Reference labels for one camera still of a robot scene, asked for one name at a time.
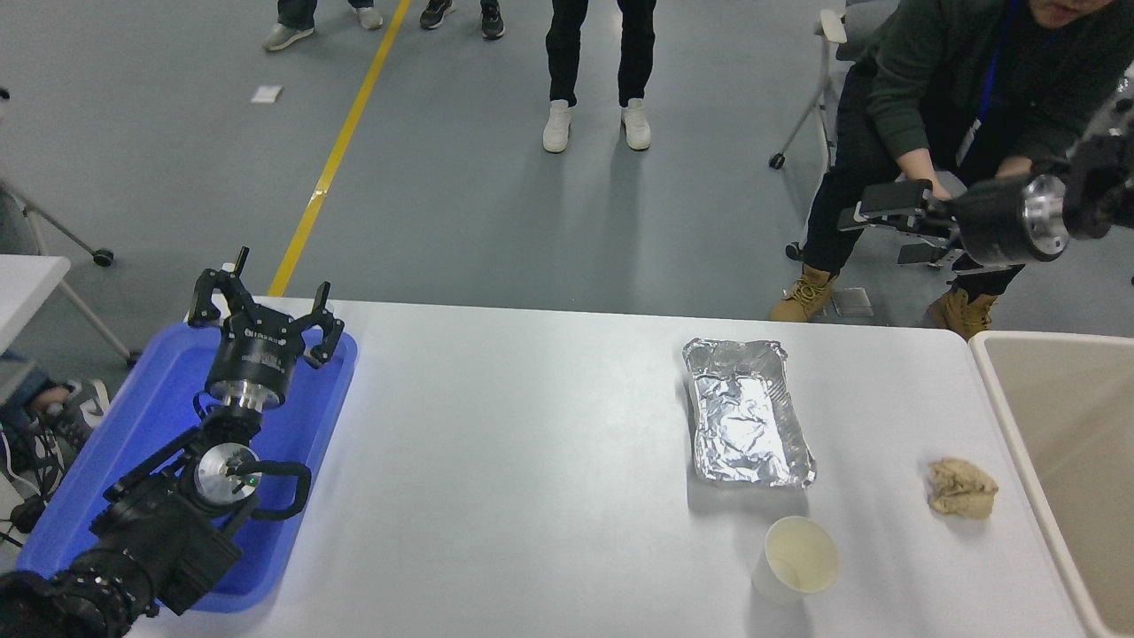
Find blue lanyard with white badge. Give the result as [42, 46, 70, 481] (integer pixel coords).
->
[955, 0, 1024, 167]

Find seated person's right hand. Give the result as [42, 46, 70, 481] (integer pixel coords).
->
[904, 167, 951, 201]

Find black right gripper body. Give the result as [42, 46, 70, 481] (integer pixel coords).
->
[952, 176, 1029, 266]

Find standing person, white shoes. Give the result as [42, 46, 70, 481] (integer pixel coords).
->
[542, 0, 658, 154]

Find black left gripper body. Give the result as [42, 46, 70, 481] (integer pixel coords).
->
[206, 321, 300, 393]

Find crumpled tan paper ball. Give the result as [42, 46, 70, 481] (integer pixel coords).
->
[927, 457, 1000, 521]

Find standing person, grey sneakers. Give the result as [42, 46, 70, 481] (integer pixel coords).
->
[260, 0, 385, 52]

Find white frame wheeled chair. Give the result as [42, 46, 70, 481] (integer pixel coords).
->
[769, 7, 887, 262]

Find person at table edge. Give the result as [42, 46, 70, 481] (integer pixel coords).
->
[0, 347, 113, 506]

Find white rolling side table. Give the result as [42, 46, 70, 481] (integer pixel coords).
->
[0, 164, 144, 369]

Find large pale bin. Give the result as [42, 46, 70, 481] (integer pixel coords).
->
[968, 331, 1134, 638]

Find standing person, dark sneakers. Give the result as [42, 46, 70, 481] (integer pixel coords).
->
[418, 0, 506, 42]

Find silver foil tray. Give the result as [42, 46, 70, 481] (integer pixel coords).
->
[681, 337, 818, 490]

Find blue plastic tray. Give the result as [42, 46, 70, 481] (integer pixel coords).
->
[16, 319, 360, 614]

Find white paper cup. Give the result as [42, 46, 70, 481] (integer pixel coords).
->
[751, 515, 840, 607]

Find seated person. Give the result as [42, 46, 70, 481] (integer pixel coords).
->
[769, 0, 1134, 342]

